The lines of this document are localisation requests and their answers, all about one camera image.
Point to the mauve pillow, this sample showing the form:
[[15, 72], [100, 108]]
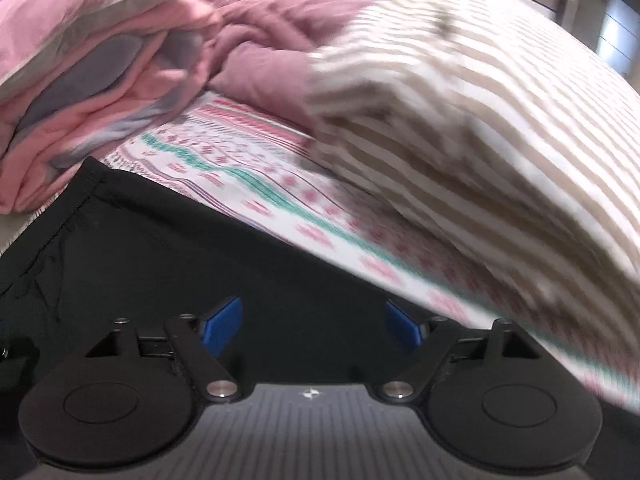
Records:
[[280, 25]]

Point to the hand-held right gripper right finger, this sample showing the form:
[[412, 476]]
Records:
[[401, 325]]

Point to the black pants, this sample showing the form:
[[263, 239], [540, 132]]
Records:
[[190, 250]]

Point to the beige striped pillow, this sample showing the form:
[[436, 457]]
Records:
[[475, 125]]

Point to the patterned bed sheet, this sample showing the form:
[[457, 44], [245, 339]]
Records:
[[280, 180]]

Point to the pink and grey quilt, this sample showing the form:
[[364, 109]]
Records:
[[75, 125]]

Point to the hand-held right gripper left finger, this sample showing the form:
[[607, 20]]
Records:
[[223, 324]]

